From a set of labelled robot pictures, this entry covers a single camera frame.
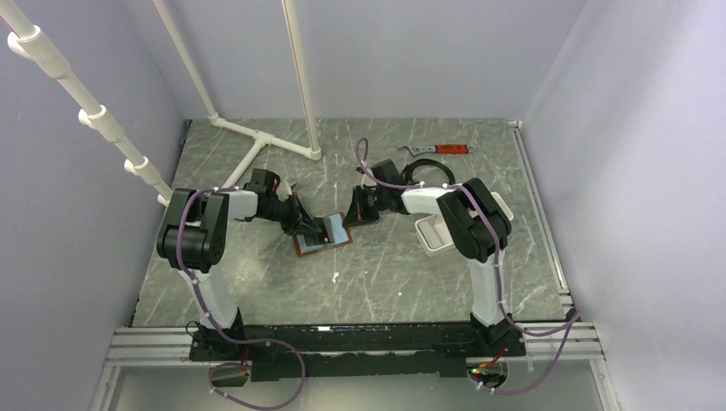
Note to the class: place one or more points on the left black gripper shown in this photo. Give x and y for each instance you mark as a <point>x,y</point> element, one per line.
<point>300,221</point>

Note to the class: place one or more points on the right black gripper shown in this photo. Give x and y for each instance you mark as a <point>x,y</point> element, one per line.
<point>357,213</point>

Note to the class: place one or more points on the brown leather card holder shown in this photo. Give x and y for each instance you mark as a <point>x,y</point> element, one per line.
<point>308,244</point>

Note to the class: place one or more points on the white plastic tray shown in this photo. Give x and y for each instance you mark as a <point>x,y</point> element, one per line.
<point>475,227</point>

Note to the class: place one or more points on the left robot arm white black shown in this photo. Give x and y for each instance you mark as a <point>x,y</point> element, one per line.
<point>193,233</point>

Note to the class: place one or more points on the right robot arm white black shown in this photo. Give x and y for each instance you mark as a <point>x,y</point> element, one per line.
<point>490,315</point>

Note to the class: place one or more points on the red handled adjustable wrench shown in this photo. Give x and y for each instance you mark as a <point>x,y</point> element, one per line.
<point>439,149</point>

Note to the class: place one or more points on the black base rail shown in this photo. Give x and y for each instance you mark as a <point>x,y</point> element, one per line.
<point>288,351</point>

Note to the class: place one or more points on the aluminium frame rails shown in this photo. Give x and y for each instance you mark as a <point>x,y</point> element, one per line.
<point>548,342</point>

